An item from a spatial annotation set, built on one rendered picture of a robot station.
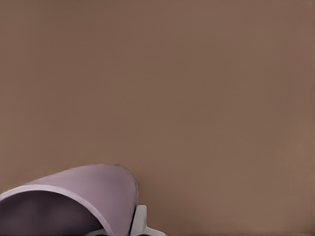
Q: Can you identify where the purple cup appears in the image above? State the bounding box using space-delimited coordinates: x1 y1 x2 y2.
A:
0 163 139 236

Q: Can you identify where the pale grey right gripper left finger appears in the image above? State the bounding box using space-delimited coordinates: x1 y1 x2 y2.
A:
86 228 107 236

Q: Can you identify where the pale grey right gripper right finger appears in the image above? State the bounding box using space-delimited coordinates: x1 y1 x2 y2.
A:
129 204 167 236

